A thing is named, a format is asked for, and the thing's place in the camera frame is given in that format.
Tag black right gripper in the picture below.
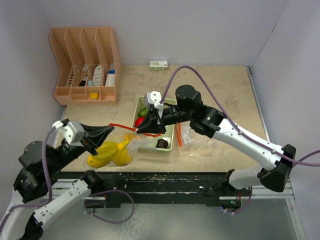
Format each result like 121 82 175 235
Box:
137 105 193 134

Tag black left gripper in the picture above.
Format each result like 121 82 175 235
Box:
47 121 114 173

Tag yellow star fruit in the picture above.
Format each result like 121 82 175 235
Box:
87 141 118 162

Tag clear zip bag orange zipper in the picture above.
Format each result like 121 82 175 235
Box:
83 122 166 168

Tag yellow mango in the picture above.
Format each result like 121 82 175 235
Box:
86 155 112 169

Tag yellow banana bunch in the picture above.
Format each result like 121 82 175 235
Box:
112 140 132 167

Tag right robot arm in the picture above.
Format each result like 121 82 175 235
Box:
144 85 296 196

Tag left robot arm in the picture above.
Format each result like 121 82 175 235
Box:
0 118 140 240

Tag clear zip bag on table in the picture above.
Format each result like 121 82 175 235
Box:
175 121 216 151

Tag red apple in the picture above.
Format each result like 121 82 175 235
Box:
134 116 145 128

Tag green orange mango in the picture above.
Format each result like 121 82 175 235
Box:
138 107 149 118

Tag pale green plastic basket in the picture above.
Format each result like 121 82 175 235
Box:
131 96 177 153

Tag dark purple mangosteen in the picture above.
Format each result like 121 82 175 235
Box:
156 139 169 149

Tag yellow block in organizer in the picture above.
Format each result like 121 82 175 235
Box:
89 92 99 100

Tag white blue items in organizer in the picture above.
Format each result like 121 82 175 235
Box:
66 62 116 87

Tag small white green box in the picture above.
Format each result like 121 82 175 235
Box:
149 60 168 71

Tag pink desk file organizer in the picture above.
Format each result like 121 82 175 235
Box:
49 27 122 106

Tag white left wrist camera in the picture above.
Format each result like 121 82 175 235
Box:
52 120 85 147

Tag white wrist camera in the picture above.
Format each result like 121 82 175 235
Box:
144 91 164 110
52 120 85 147

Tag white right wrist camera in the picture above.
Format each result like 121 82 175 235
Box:
144 91 164 110

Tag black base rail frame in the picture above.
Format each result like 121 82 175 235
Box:
49 171 293 208

